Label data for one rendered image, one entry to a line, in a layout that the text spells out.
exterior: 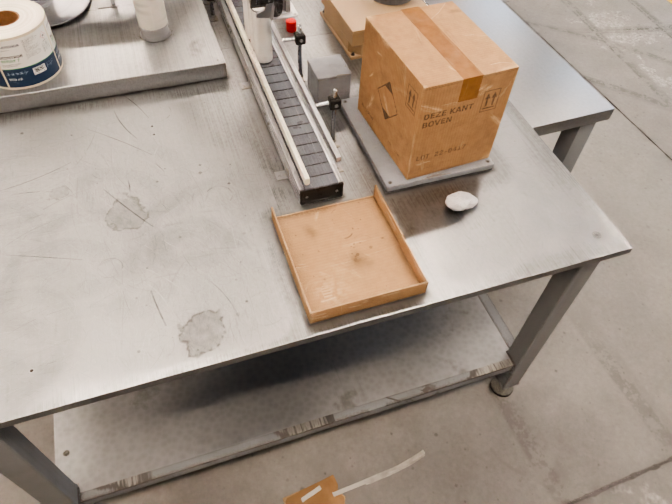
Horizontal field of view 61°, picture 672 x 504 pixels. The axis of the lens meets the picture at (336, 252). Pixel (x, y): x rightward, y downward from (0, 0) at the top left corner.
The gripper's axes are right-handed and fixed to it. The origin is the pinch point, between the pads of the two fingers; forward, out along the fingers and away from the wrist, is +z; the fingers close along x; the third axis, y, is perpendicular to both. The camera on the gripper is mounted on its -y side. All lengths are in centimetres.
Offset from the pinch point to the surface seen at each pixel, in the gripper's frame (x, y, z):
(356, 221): 59, -4, -6
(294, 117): 26.1, 0.6, 6.7
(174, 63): -2.3, 26.4, 22.2
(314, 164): 42.1, 1.0, -2.3
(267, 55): 2.9, 1.1, 16.5
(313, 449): 118, 13, 56
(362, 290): 75, 2, -16
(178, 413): 93, 50, 43
